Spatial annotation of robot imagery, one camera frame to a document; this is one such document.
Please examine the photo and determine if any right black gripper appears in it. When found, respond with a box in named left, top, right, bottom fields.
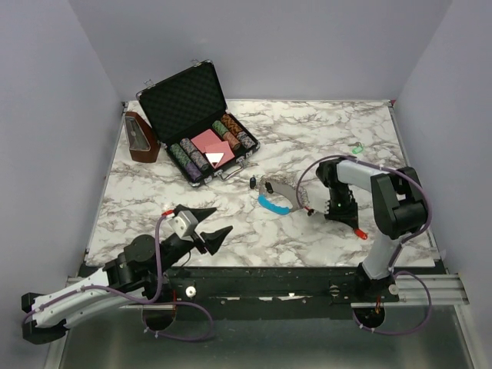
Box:
left=324, top=182, right=359, bottom=228

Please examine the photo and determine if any red key tag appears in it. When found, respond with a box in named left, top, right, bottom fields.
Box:
left=354, top=228, right=367, bottom=240

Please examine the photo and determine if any blue silver carabiner keyring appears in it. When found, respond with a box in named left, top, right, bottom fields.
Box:
left=257, top=175, right=309, bottom=215

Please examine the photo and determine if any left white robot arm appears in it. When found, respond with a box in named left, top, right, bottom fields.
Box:
left=21, top=204, right=233, bottom=344

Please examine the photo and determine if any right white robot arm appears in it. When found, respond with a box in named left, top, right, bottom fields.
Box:
left=316, top=158, right=431, bottom=301

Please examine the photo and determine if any green key tag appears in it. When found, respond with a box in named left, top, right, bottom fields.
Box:
left=348, top=141, right=364, bottom=155

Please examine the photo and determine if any white dealer button card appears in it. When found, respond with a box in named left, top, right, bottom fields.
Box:
left=205, top=152, right=224, bottom=168

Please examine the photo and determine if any red playing card deck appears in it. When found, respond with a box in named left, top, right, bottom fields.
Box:
left=191, top=129, right=234, bottom=169

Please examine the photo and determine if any brown wooden metronome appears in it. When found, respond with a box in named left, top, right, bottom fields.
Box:
left=124, top=111, right=160, bottom=163

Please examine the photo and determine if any black poker chip case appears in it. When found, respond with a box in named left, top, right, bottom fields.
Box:
left=136, top=60, right=260, bottom=187

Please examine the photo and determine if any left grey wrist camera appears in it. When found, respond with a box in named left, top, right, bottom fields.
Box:
left=168, top=211, right=198, bottom=241

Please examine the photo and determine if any black mounting rail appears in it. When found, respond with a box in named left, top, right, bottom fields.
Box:
left=76, top=265, right=401, bottom=321

